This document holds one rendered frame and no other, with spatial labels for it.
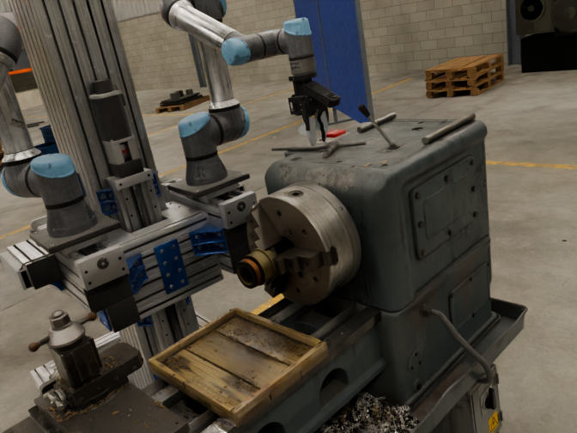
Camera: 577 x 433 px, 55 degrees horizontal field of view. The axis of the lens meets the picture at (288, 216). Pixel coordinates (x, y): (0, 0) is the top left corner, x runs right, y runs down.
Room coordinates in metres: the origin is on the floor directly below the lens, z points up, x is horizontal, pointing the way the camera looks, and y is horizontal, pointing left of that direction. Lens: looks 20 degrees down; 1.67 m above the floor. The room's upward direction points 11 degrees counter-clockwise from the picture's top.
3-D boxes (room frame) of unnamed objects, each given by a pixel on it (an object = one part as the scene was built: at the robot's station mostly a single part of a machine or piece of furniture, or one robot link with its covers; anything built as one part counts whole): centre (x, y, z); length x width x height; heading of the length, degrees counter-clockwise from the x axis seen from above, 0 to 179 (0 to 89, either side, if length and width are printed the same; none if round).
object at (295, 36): (1.66, -0.12, 1.59); 0.09 x 0.08 x 0.11; 38
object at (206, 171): (1.94, 0.26, 1.21); 0.15 x 0.15 x 0.10
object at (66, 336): (1.03, 0.51, 1.13); 0.08 x 0.08 x 0.03
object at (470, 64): (9.00, -3.26, 0.22); 1.25 x 0.86 x 0.44; 136
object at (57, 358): (1.03, 0.50, 1.07); 0.07 x 0.07 x 0.10; 41
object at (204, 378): (1.19, 0.20, 0.89); 0.36 x 0.30 x 0.04; 41
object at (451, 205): (1.65, -0.30, 1.06); 0.59 x 0.48 x 0.39; 131
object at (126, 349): (1.05, 0.49, 0.99); 0.20 x 0.10 x 0.05; 131
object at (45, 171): (1.66, 0.68, 1.33); 0.13 x 0.12 x 0.14; 56
